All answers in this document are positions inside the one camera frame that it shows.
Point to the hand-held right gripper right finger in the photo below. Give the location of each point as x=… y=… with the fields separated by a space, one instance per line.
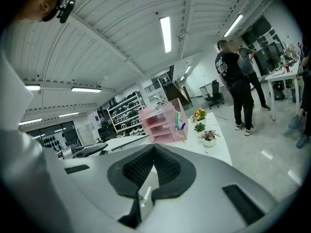
x=187 y=176

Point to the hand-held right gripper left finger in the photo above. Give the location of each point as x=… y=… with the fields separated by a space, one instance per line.
x=116 y=176

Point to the pink desk organizer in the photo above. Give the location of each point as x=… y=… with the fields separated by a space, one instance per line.
x=158 y=126

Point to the pink-leaved plant in white pot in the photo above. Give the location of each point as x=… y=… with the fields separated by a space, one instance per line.
x=209 y=138

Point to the black office chair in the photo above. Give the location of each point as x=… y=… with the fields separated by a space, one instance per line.
x=215 y=94
x=105 y=132

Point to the green succulent potted plant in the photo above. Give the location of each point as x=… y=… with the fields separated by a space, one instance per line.
x=199 y=127

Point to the blue pen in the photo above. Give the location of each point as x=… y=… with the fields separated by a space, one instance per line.
x=182 y=126

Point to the green and white booklets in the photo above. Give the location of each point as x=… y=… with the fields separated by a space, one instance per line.
x=178 y=120

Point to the white shelf rack with helmets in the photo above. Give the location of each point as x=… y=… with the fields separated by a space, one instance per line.
x=127 y=115

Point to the orange flower potted plant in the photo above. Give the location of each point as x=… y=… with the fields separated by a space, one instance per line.
x=199 y=114

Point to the long ceiling light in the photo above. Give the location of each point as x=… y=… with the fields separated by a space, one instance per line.
x=165 y=34
x=30 y=121
x=86 y=89
x=32 y=87
x=233 y=25
x=69 y=114

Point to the dark staircase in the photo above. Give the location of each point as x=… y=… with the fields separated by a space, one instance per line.
x=178 y=92

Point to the person's white shirt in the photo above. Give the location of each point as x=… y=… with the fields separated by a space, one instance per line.
x=12 y=93

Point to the white table with clutter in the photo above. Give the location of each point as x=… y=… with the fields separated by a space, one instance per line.
x=286 y=75

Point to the person's head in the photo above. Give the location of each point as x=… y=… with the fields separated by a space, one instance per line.
x=40 y=1

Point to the black head-mounted camera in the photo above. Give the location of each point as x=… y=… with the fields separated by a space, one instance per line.
x=66 y=11

